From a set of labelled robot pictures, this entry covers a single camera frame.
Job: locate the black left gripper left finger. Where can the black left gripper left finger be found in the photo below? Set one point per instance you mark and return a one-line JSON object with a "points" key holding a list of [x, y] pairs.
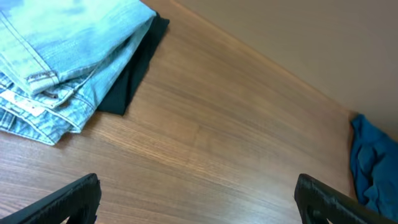
{"points": [[76, 202]]}

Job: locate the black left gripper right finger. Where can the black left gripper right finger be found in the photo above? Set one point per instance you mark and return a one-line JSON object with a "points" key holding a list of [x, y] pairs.
{"points": [[319, 203]]}

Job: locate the light blue denim shorts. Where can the light blue denim shorts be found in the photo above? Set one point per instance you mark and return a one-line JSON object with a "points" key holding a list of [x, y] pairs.
{"points": [[59, 58]]}

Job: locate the dark blue garment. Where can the dark blue garment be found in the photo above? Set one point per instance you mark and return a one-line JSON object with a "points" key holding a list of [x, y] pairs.
{"points": [[373, 164]]}

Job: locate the folded black garment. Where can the folded black garment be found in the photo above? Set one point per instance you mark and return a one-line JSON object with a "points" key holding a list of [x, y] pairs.
{"points": [[124, 88]]}

